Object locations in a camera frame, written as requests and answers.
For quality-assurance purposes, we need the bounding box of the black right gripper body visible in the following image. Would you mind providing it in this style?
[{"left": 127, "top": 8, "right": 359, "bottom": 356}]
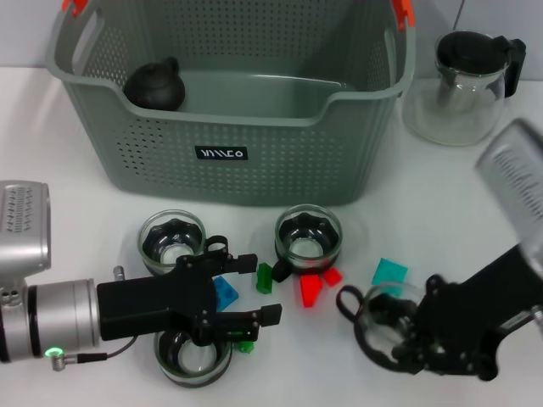
[{"left": 406, "top": 243, "right": 543, "bottom": 381}]

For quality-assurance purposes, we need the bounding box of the glass pitcher with black lid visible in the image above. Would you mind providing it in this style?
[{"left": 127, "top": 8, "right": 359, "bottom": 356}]
[{"left": 402, "top": 29, "right": 527, "bottom": 148}]

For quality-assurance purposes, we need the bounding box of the black clay teapot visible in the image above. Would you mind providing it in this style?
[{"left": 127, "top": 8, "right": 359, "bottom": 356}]
[{"left": 123, "top": 56, "right": 187, "bottom": 112}]

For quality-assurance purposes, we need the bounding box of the glass teacup with black base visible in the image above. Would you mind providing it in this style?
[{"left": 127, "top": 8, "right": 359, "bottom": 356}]
[
  {"left": 136, "top": 209, "right": 230, "bottom": 276},
  {"left": 153, "top": 330, "right": 234, "bottom": 389},
  {"left": 273, "top": 204, "right": 344, "bottom": 283},
  {"left": 337, "top": 282, "right": 425, "bottom": 374}
]

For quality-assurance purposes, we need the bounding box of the orange bin handle clip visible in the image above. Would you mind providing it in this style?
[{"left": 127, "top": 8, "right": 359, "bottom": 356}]
[
  {"left": 61, "top": 0, "right": 90, "bottom": 18},
  {"left": 390, "top": 0, "right": 416, "bottom": 33}
]

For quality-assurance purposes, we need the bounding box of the red wedge toy brick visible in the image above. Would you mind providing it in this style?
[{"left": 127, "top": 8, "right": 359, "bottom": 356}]
[{"left": 299, "top": 274, "right": 326, "bottom": 309}]

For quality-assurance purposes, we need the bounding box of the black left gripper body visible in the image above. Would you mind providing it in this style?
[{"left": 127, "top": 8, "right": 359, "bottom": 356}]
[{"left": 96, "top": 253, "right": 221, "bottom": 345}]

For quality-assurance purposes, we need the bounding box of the blue toy brick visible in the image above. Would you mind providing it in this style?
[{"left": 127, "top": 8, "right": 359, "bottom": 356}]
[{"left": 213, "top": 275, "right": 239, "bottom": 315}]

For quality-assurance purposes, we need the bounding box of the grey-green perforated storage bin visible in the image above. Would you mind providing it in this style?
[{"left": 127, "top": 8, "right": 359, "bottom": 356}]
[{"left": 45, "top": 0, "right": 417, "bottom": 208}]

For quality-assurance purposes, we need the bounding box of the left gripper cable with connector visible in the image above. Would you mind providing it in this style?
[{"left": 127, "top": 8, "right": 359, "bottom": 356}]
[{"left": 49, "top": 338, "right": 137, "bottom": 372}]

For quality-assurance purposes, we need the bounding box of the teal toy plate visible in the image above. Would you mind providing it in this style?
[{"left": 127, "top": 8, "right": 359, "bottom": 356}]
[{"left": 372, "top": 257, "right": 409, "bottom": 298}]

